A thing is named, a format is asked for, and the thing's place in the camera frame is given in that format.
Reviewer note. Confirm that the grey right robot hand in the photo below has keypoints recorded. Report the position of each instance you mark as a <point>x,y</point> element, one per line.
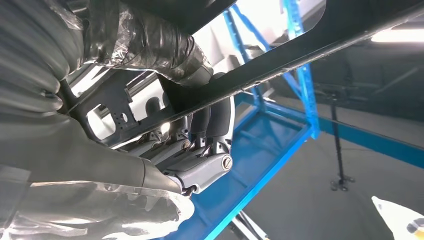
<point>82,159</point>

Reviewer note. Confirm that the blue metal shelf rack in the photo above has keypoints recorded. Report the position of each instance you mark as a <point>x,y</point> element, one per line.
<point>265,149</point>

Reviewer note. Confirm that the black stand pole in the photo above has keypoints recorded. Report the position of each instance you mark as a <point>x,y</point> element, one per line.
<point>337,142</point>

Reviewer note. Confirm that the white robot body shell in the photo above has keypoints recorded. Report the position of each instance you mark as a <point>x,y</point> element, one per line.
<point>391,218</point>

